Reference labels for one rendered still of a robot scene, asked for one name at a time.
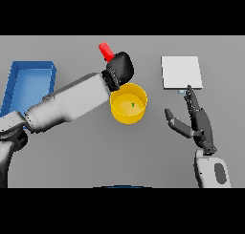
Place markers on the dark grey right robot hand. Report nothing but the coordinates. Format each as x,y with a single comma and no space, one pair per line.
200,121

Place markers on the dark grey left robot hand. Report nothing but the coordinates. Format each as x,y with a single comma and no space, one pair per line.
120,68

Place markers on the red beaker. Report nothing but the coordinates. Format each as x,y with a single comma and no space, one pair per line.
106,51

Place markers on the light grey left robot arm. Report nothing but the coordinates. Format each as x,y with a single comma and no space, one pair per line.
71,101

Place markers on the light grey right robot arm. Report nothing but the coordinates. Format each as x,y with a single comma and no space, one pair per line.
208,172

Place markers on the yellow bowl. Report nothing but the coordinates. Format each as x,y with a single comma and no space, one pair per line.
128,104

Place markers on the green nut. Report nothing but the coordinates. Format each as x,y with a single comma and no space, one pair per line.
133,104

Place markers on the pale square measuring scale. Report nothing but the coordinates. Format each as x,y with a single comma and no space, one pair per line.
181,72

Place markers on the blue tray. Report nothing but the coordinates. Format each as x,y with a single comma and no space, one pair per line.
29,85

